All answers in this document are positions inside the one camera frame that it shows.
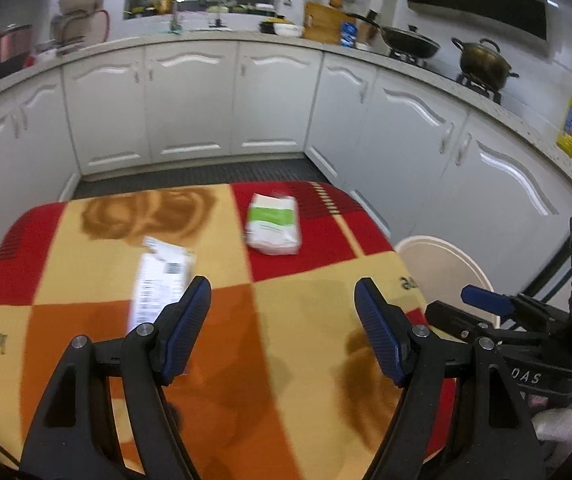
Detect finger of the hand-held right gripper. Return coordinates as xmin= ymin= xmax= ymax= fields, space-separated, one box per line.
xmin=460 ymin=285 xmax=569 ymax=331
xmin=425 ymin=301 xmax=541 ymax=346

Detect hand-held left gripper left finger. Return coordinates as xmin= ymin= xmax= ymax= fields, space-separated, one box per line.
xmin=18 ymin=276 xmax=213 ymax=480

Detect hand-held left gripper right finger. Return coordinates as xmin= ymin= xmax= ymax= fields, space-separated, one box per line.
xmin=355 ymin=277 xmax=546 ymax=480

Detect white printed paper slip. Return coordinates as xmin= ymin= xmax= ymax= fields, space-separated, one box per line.
xmin=127 ymin=236 xmax=197 ymax=333

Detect red yellow printed blanket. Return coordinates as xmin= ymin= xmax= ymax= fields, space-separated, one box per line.
xmin=0 ymin=181 xmax=459 ymax=480

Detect green label tissue pack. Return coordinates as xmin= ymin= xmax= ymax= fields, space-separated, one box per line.
xmin=243 ymin=191 xmax=301 ymax=257

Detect grey speckled countertop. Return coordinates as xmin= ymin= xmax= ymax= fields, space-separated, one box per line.
xmin=0 ymin=27 xmax=572 ymax=211

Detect gas stove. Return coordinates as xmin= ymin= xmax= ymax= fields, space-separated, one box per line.
xmin=388 ymin=47 xmax=504 ymax=106

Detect white kitchen cabinets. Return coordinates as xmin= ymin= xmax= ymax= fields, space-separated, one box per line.
xmin=0 ymin=40 xmax=572 ymax=311

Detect dark cooking pot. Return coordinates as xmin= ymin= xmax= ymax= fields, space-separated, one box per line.
xmin=452 ymin=37 xmax=519 ymax=92

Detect black wok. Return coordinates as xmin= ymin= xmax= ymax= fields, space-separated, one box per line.
xmin=351 ymin=12 xmax=441 ymax=59

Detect black range hood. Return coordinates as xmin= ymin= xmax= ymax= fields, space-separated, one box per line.
xmin=398 ymin=0 xmax=551 ymax=58

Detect wooden cutting board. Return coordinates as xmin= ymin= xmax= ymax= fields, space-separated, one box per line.
xmin=303 ymin=1 xmax=349 ymax=43

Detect white bowl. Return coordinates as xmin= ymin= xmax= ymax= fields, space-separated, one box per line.
xmin=261 ymin=17 xmax=304 ymax=38

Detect beige appliance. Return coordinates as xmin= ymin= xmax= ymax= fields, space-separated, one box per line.
xmin=51 ymin=0 xmax=112 ymax=43

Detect red rice cooker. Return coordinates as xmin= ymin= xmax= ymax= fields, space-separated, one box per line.
xmin=0 ymin=24 xmax=34 ymax=83

